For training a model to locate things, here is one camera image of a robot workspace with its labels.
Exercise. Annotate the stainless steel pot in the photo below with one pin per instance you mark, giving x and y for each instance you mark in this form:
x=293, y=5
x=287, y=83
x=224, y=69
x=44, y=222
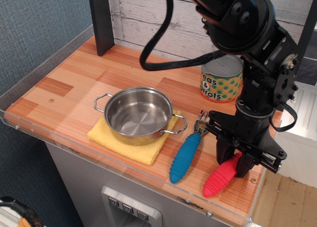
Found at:
x=139, y=115

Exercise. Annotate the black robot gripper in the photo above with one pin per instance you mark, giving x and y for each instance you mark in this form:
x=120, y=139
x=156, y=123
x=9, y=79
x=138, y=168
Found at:
x=248, y=132

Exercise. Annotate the yellow cloth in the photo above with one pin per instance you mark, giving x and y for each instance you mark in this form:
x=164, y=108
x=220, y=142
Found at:
x=145, y=154

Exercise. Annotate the blue handled metal fork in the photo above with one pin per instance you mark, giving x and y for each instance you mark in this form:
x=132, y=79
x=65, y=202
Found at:
x=183, y=159

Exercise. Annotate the clear acrylic guard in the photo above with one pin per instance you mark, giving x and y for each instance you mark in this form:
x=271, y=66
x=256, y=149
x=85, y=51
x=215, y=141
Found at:
x=61, y=100

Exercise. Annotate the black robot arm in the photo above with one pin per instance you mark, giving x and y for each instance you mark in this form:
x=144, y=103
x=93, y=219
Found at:
x=248, y=28

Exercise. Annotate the red handled metal spoon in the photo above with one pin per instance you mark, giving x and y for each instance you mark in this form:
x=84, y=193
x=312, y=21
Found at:
x=221, y=177

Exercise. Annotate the peas and carrots can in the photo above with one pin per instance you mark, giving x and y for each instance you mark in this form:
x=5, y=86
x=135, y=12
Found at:
x=221, y=79

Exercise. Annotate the grey cabinet with dispenser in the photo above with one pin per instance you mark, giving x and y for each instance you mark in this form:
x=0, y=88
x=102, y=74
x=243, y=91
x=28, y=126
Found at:
x=105, y=197

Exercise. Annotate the dark right post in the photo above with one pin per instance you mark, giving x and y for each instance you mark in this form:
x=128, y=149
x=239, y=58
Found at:
x=299, y=18

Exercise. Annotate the dark post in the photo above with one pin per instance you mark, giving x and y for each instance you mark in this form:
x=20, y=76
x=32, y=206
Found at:
x=299, y=18
x=102, y=25

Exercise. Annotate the dark left post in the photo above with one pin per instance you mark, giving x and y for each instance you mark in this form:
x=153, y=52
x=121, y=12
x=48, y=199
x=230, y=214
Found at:
x=102, y=25

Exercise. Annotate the orange object bottom left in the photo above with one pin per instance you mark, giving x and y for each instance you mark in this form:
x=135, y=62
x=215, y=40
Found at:
x=23, y=222

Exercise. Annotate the white toy sink unit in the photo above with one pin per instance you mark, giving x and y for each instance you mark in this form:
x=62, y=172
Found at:
x=300, y=142

